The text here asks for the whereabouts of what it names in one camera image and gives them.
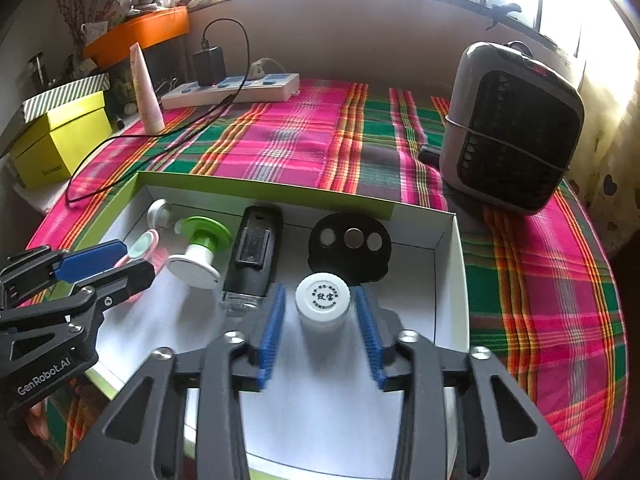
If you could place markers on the green and white spool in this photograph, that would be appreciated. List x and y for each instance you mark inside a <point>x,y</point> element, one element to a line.
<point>200,252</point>

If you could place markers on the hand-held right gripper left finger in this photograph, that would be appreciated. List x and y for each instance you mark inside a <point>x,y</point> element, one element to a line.
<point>270,345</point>

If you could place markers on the grey space heater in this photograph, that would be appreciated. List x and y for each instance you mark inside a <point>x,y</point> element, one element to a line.
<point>515,130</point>

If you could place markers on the orange box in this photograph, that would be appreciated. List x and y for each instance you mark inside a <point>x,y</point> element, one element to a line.
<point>140,35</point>

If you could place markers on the black charger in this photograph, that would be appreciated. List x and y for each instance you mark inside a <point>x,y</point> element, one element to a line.
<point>209,67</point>

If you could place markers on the green and white cardboard box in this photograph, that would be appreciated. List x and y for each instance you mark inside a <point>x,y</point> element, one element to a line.
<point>420,280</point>

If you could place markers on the white plug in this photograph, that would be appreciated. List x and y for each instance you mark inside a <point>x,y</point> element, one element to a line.
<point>262,66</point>

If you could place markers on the green striped box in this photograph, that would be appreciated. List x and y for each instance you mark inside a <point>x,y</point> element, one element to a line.
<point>65,96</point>

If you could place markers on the black flashlight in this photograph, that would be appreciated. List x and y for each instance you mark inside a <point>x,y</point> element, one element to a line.
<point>252,260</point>

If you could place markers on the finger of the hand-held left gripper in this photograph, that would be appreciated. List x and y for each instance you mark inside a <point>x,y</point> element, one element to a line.
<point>125,277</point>
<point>92,260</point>

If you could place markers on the patterned yellow curtain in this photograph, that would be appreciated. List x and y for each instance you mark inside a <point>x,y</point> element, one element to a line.
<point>612,125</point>

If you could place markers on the pink handheld tool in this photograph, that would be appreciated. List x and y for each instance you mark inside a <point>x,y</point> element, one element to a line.
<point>145,242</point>

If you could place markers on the dried branches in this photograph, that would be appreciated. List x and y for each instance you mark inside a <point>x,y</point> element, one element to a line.
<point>75,5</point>

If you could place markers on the white plastic jar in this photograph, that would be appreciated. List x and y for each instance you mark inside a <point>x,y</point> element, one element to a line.
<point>322,305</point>

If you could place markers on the pink cosmetic tube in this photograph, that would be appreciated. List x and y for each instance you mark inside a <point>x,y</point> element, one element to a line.
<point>147,100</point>

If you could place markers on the black disc with round holes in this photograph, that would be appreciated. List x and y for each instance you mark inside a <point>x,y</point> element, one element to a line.
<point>350,260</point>

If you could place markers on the white side table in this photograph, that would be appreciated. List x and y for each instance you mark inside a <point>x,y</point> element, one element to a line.
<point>42,200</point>

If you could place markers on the white power strip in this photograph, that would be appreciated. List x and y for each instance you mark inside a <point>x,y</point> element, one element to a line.
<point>235,91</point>

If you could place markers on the small white knob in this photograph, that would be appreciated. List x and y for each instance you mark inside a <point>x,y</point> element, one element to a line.
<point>159,214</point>

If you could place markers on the green glass jar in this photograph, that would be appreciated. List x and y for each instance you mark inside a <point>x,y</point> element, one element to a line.
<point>122,87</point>

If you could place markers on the yellow cardboard box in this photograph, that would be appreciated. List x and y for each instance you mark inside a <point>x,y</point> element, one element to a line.
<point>60,145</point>

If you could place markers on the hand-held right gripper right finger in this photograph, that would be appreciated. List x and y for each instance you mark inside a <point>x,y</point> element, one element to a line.
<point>370,345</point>

